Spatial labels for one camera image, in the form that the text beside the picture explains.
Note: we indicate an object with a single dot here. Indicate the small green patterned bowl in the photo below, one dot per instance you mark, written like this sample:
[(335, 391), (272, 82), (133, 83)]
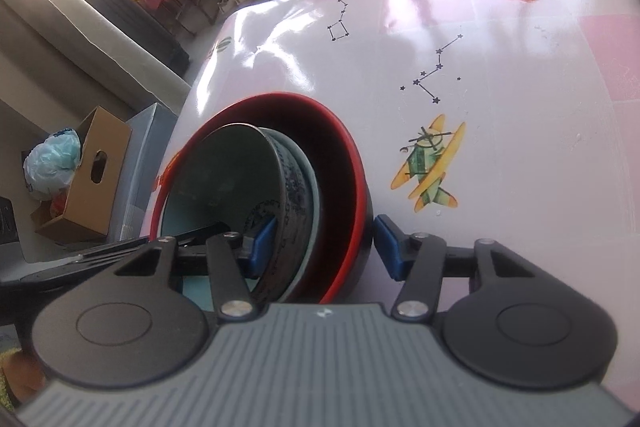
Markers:
[(220, 177)]

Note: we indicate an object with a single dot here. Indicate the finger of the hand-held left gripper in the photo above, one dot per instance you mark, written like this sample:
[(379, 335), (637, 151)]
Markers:
[(200, 236)]

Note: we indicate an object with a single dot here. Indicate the pale green plastic bag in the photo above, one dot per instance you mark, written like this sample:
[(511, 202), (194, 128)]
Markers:
[(50, 162)]

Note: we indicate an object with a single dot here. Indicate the large green ceramic bowl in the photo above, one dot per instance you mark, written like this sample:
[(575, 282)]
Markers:
[(314, 217)]

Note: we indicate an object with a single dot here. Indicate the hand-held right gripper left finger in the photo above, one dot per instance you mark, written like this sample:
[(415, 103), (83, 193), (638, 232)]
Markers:
[(262, 247)]

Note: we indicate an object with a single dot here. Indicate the light grey carton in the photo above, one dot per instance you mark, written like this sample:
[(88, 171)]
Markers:
[(150, 147)]

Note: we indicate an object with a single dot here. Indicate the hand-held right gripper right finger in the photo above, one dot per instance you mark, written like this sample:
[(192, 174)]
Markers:
[(390, 247)]

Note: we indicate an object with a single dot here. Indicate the beige curtain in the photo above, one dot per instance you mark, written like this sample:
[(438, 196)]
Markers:
[(75, 57)]

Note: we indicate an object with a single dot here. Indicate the red and black bowl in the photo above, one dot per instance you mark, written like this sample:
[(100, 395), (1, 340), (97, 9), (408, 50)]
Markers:
[(320, 147)]

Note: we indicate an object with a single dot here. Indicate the white sneaker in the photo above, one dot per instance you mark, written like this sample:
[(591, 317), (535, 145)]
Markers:
[(230, 2)]

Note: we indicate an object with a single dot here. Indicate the brown cardboard box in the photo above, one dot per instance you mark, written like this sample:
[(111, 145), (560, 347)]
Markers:
[(95, 187)]

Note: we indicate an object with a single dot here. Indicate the black plastic crate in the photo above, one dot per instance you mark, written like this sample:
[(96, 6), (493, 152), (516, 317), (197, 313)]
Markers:
[(135, 27)]

